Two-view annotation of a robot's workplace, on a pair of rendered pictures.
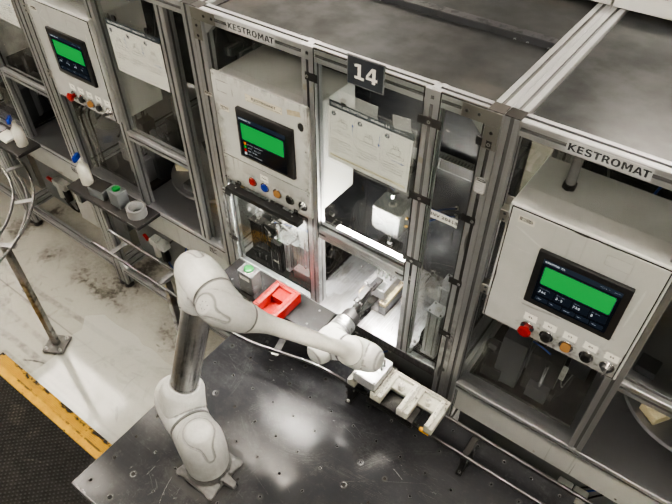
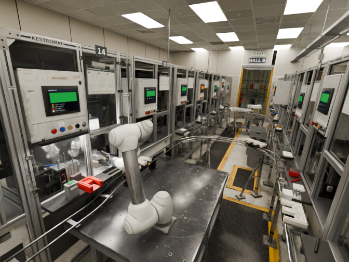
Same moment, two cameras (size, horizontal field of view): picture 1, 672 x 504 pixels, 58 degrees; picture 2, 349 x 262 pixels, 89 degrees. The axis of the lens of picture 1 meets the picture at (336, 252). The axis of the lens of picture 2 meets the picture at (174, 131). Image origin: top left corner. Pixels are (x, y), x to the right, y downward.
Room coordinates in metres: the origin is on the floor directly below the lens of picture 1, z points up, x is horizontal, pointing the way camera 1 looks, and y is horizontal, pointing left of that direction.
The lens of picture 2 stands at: (1.18, 1.64, 1.80)
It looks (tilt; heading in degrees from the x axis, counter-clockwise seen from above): 16 degrees down; 259
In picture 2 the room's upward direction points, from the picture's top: 2 degrees clockwise
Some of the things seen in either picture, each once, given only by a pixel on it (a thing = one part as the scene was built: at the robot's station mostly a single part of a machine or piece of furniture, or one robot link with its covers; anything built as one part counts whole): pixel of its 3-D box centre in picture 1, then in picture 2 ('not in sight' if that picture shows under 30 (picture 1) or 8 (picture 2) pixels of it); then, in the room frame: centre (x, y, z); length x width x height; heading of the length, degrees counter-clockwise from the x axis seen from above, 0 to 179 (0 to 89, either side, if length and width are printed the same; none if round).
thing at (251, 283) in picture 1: (251, 277); (70, 189); (1.72, 0.35, 0.97); 0.08 x 0.08 x 0.12; 54
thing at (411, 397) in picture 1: (397, 396); (137, 166); (1.23, -0.23, 0.84); 0.36 x 0.14 x 0.10; 54
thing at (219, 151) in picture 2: not in sight; (227, 138); (-1.64, -3.56, 0.01); 5.85 x 0.59 x 0.01; 54
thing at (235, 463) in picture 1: (212, 468); (163, 218); (1.01, 0.45, 0.71); 0.22 x 0.18 x 0.06; 54
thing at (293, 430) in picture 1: (323, 490); (164, 192); (0.95, 0.05, 0.66); 1.50 x 1.06 x 0.04; 54
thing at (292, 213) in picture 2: not in sight; (291, 210); (0.02, 0.65, 0.84); 0.37 x 0.14 x 0.10; 54
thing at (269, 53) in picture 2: not in sight; (257, 56); (-4.07, -6.27, 2.96); 1.23 x 0.08 x 0.68; 144
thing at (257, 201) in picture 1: (263, 201); (65, 136); (1.74, 0.27, 1.37); 0.36 x 0.04 x 0.04; 54
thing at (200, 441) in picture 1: (201, 444); (161, 205); (1.03, 0.47, 0.85); 0.18 x 0.16 x 0.22; 34
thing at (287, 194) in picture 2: not in sight; (291, 193); (-0.05, 0.56, 0.92); 0.13 x 0.10 x 0.09; 144
